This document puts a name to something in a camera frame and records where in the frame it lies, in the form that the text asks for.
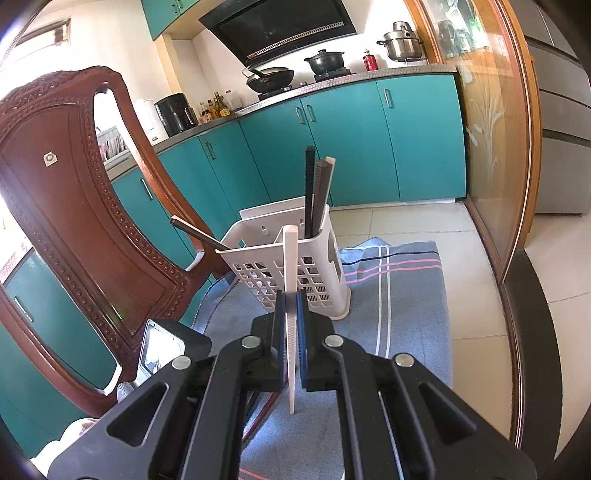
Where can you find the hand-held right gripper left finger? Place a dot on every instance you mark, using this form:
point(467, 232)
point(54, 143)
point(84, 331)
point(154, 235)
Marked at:
point(280, 341)

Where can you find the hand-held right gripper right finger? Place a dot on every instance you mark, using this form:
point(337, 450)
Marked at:
point(302, 341)

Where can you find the white chopstick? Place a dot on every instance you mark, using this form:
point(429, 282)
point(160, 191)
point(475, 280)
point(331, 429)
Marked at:
point(291, 267)

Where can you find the white plastic utensil holder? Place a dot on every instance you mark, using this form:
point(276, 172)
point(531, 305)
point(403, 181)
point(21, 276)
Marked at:
point(330, 249)

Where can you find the dark grey chopstick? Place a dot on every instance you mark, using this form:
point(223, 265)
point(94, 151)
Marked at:
point(198, 235)

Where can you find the dark brown chopstick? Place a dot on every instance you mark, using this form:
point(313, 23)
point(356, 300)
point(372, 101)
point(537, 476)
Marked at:
point(323, 184)

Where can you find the thin black chopstick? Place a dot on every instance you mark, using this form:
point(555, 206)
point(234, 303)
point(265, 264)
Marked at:
point(252, 404)

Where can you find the blue striped cloth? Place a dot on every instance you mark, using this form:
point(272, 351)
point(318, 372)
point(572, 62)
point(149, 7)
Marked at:
point(406, 314)

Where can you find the white cloth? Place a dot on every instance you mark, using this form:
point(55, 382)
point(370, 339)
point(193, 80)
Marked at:
point(64, 438)

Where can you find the carved wooden chair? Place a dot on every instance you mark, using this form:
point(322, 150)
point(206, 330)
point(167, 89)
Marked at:
point(60, 207)

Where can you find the dish rack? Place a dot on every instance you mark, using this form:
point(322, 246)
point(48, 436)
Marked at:
point(113, 145)

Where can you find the white countertop appliance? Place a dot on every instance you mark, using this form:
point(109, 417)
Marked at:
point(150, 120)

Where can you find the teal lower kitchen cabinets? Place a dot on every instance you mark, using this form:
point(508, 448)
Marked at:
point(415, 138)

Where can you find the black air fryer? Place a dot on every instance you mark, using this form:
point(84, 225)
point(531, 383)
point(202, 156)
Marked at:
point(173, 113)

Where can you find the group of condiment bottles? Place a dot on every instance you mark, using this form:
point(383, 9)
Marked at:
point(217, 108)

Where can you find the gas stove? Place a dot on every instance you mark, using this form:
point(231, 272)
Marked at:
point(300, 86)

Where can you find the black wok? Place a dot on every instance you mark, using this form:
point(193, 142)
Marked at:
point(270, 78)

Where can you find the wood framed glass door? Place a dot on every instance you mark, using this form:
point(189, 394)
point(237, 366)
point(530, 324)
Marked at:
point(489, 138)

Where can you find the black lidded cooking pot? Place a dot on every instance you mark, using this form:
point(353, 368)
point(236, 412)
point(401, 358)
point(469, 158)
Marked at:
point(325, 62)

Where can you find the red canister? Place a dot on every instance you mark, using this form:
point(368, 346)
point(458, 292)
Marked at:
point(369, 62)

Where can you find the kitchen countertop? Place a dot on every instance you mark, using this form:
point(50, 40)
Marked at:
point(406, 68)

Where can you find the grey refrigerator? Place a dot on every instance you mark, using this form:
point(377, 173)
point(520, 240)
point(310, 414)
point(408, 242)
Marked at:
point(563, 175)

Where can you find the stainless steel pot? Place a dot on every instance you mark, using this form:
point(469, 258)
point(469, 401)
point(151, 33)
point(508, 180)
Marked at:
point(404, 46)

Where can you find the black range hood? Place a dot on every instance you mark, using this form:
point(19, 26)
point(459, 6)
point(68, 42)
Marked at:
point(277, 27)

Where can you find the teal upper kitchen cabinet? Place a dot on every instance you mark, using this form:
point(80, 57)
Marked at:
point(166, 14)

